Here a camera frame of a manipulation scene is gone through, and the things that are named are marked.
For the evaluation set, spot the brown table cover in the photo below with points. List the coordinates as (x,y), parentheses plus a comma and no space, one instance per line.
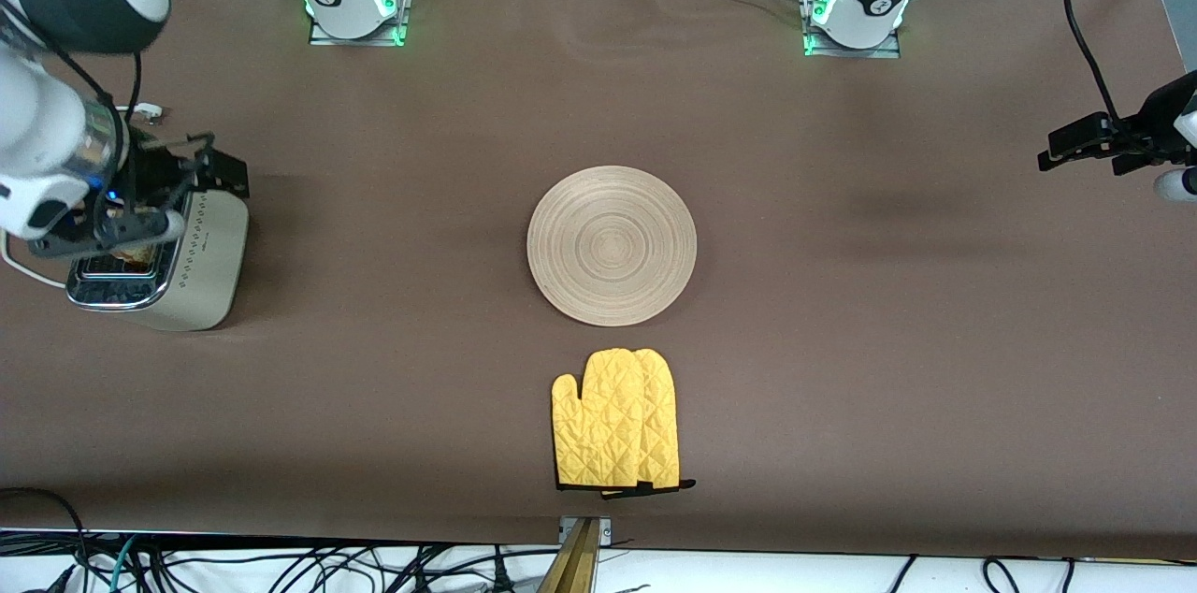
(468,153)

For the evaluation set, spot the cream and chrome toaster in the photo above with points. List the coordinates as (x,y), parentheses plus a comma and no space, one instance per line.
(201,247)

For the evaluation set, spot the yellow quilted oven mitt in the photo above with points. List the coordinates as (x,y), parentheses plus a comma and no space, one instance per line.
(666,425)
(598,425)

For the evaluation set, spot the silver metal bracket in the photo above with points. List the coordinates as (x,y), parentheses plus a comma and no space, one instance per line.
(605,529)

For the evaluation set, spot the brass coloured metal profile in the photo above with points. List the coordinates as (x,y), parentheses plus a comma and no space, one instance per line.
(575,570)

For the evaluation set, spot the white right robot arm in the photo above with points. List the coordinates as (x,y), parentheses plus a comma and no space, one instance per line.
(47,125)

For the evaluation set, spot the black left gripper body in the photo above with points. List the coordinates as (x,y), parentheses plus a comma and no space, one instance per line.
(1162,120)

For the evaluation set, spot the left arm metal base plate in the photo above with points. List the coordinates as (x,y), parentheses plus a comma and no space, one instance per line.
(851,52)

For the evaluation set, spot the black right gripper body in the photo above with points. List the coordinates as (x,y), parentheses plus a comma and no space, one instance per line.
(152,172)

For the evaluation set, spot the round wooden plate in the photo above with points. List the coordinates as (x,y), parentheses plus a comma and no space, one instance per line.
(612,247)

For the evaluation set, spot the brown bread slice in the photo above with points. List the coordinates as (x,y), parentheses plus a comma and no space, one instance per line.
(136,254)

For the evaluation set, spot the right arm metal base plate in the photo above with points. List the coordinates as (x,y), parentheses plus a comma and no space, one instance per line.
(323,37)

